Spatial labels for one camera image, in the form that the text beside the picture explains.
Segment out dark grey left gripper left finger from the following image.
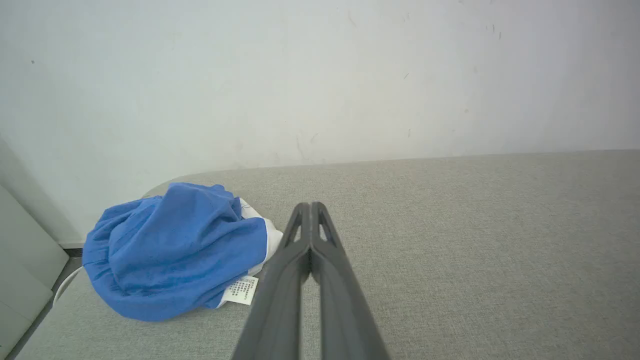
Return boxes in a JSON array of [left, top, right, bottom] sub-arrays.
[[232, 202, 312, 360]]

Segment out white panel board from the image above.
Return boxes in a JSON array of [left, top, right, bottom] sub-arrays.
[[0, 185, 70, 357]]

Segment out white power cable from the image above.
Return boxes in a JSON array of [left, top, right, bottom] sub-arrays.
[[52, 266, 85, 307]]

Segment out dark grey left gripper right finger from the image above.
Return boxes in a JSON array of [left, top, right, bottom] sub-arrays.
[[311, 202, 391, 360]]

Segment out blue shorts with white stripes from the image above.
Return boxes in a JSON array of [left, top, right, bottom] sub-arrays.
[[82, 182, 284, 322]]

